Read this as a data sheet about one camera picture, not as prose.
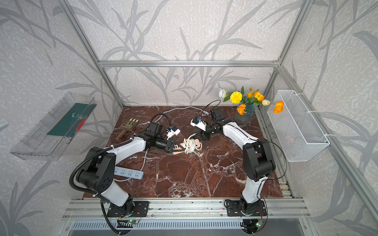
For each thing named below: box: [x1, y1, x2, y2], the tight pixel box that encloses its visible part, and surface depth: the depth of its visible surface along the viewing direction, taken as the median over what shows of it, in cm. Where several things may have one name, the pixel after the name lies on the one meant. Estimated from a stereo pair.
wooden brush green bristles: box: [115, 118, 139, 140], surface depth 107 cm
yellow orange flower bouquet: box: [218, 86, 285, 116], surface depth 88 cm
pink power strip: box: [172, 138, 201, 155], surface depth 80 cm
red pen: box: [75, 118, 87, 132], surface depth 72 cm
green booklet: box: [46, 102, 97, 138], surface depth 71 cm
